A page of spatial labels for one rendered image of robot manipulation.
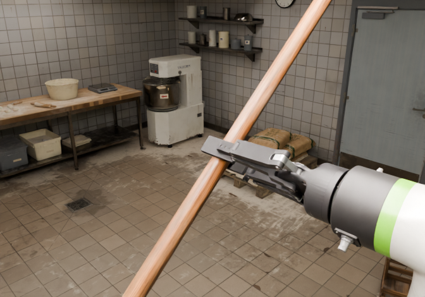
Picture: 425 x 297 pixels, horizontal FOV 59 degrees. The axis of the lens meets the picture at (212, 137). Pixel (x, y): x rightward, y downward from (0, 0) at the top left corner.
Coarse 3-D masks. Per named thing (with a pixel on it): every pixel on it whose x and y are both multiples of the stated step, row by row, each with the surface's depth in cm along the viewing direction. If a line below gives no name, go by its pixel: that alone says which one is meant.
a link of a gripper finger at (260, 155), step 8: (240, 144) 54; (248, 144) 53; (256, 144) 52; (232, 152) 54; (240, 152) 53; (248, 152) 52; (256, 152) 52; (264, 152) 51; (272, 152) 50; (280, 152) 49; (288, 152) 48; (248, 160) 53; (256, 160) 51; (264, 160) 50; (272, 160) 49; (272, 168) 50; (280, 168) 48
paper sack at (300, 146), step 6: (300, 138) 489; (306, 138) 492; (288, 144) 474; (294, 144) 475; (300, 144) 478; (306, 144) 485; (312, 144) 497; (288, 150) 467; (294, 150) 469; (300, 150) 479; (306, 150) 489; (294, 156) 472
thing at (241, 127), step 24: (312, 24) 68; (288, 48) 66; (264, 96) 63; (240, 120) 62; (216, 168) 59; (192, 192) 58; (192, 216) 57; (168, 240) 56; (144, 264) 55; (144, 288) 54
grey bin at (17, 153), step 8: (0, 144) 465; (8, 144) 465; (16, 144) 465; (24, 144) 466; (0, 152) 441; (8, 152) 448; (16, 152) 455; (24, 152) 462; (0, 160) 445; (8, 160) 451; (16, 160) 458; (24, 160) 465; (0, 168) 450; (8, 168) 454
